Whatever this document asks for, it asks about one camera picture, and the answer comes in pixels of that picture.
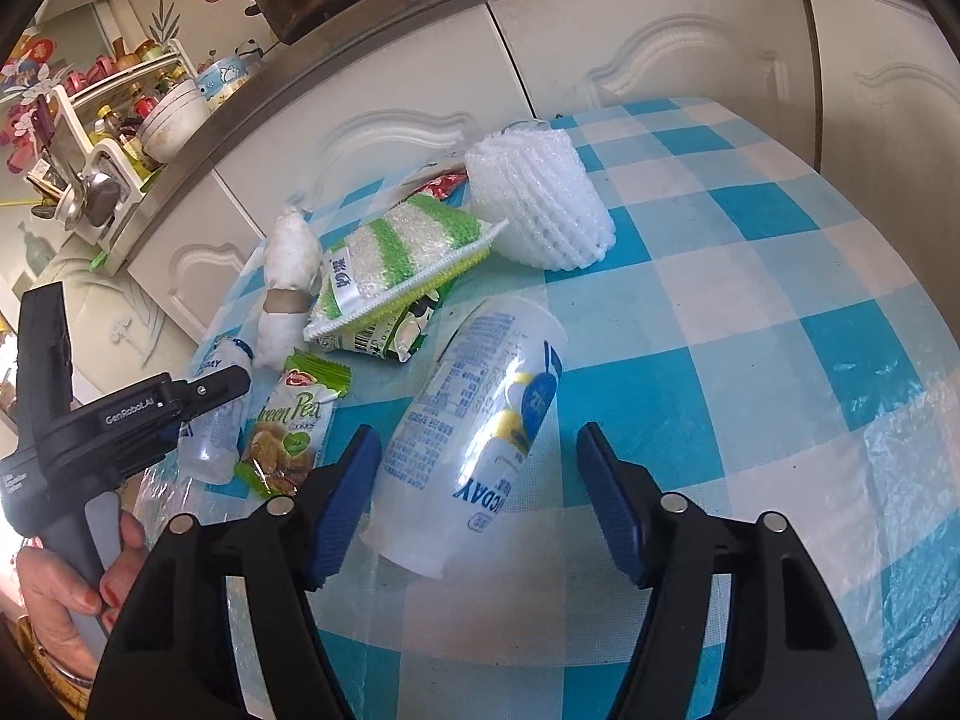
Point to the green white striped sponge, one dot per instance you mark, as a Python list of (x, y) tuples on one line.
[(390, 255)]

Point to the white dish rack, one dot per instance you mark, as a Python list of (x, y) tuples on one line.
[(90, 165)]

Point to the steel-edged kitchen counter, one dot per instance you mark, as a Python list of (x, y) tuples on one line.
[(450, 4)]

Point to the large clear plastic cup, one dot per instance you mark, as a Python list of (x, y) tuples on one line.
[(450, 420)]

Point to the small green plastic tool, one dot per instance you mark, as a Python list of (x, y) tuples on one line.
[(101, 260)]

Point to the white foam fruit net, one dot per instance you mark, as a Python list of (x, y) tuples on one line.
[(536, 195)]

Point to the steel ladle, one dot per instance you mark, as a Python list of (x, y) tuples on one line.
[(97, 193)]

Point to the white cabinet door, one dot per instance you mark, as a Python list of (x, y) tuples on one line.
[(660, 37), (885, 127), (360, 90), (187, 255)]

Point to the green cookie packet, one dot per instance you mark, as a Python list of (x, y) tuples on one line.
[(289, 420)]

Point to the person's left hand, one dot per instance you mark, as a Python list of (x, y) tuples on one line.
[(45, 600)]

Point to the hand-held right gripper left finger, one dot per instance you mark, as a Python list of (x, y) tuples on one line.
[(341, 514)]

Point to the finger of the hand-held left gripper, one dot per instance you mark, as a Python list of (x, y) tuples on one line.
[(206, 388)]

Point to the white cloth bundle tan band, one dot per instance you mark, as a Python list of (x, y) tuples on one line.
[(289, 262)]

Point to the cartoon printed mug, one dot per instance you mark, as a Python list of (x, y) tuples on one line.
[(225, 82)]

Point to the red snack wrapper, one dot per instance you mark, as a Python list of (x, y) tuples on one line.
[(444, 184)]

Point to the row of condiment bottles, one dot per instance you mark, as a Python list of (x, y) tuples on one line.
[(142, 60)]

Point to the green snack packet under sponge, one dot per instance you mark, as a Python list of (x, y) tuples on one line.
[(397, 334)]

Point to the white ceramic bowl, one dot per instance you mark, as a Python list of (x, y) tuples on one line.
[(172, 120)]

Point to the small clear plastic bottle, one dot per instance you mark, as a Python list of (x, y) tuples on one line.
[(217, 439)]

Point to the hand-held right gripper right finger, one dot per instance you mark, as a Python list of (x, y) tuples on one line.
[(615, 514)]

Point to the blue checkered tablecloth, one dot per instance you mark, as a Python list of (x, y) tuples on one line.
[(750, 315)]

